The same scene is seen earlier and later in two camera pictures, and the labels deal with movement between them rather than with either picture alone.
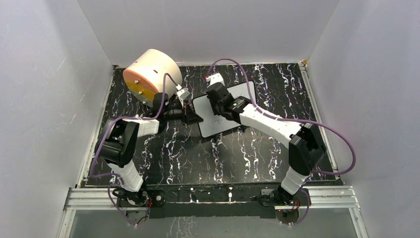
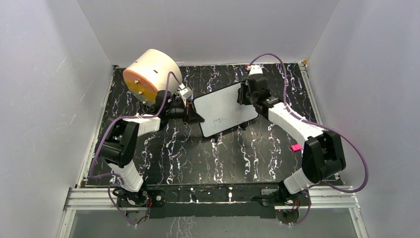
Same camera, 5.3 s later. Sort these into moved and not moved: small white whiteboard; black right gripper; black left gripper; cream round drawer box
Moved: black right gripper
Not moved: cream round drawer box; black left gripper; small white whiteboard
